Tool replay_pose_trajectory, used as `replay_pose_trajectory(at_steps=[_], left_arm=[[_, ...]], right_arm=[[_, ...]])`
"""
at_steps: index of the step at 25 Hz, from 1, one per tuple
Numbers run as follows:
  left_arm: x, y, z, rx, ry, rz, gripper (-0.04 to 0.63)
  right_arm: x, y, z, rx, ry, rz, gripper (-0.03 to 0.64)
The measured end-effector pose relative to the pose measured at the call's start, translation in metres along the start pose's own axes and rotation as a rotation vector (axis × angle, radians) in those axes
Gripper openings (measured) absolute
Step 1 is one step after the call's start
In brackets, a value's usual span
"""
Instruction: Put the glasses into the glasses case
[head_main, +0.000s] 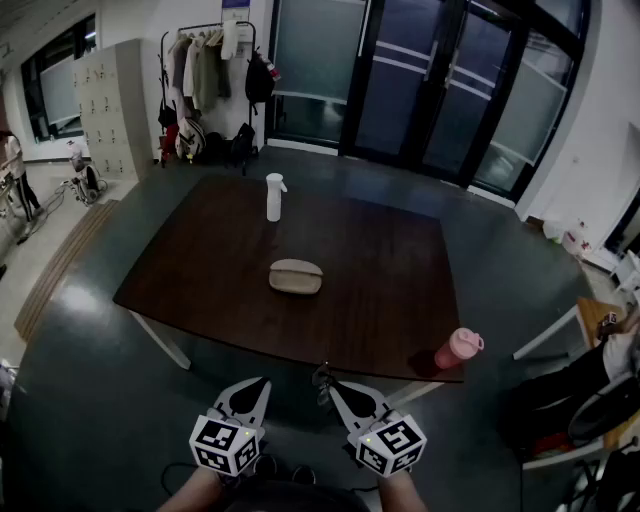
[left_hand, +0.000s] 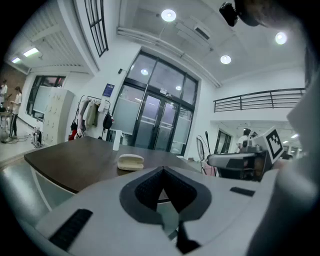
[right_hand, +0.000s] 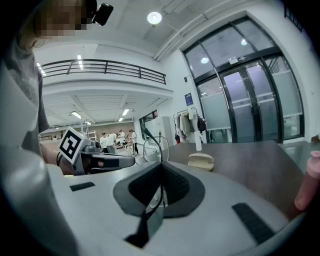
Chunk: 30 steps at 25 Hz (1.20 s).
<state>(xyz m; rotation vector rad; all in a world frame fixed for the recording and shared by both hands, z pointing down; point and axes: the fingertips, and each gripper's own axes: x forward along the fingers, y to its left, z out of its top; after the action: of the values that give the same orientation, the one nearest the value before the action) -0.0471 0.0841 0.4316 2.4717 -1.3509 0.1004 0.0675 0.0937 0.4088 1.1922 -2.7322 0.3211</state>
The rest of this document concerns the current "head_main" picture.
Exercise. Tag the light wooden desk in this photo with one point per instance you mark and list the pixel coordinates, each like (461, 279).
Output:
(592, 312)

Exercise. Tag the black coat rack with clothes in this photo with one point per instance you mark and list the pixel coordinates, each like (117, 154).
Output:
(200, 70)

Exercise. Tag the white table leg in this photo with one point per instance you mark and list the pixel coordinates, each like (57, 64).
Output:
(412, 392)
(162, 342)

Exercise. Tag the pink water bottle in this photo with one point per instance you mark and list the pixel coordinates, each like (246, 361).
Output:
(456, 350)

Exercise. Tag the white spray bottle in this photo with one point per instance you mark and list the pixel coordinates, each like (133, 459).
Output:
(274, 200)

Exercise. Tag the beige oval case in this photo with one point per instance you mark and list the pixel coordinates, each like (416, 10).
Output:
(295, 280)

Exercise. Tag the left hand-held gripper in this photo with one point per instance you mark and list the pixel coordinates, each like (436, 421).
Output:
(220, 435)

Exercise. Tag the white plastic jugs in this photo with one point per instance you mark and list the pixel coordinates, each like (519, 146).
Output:
(572, 237)

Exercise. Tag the white chair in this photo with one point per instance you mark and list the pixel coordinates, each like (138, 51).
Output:
(629, 272)

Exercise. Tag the person's dark shorts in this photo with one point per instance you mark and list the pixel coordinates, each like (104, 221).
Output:
(295, 497)

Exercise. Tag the grey metal lockers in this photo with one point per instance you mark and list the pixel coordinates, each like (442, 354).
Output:
(107, 105)

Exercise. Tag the person's right forearm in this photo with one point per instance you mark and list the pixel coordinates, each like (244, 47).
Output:
(400, 495)

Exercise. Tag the black floor bag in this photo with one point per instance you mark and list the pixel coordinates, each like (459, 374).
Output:
(244, 142)

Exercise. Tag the person's left forearm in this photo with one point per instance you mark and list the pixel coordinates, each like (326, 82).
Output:
(192, 492)

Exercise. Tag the white round bag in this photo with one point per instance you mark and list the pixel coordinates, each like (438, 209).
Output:
(191, 137)

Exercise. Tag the red bag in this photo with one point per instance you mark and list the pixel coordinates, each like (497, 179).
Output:
(171, 137)

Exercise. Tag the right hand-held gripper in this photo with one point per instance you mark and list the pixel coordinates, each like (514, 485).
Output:
(395, 440)

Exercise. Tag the black hanging backpack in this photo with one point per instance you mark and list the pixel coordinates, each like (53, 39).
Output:
(258, 77)

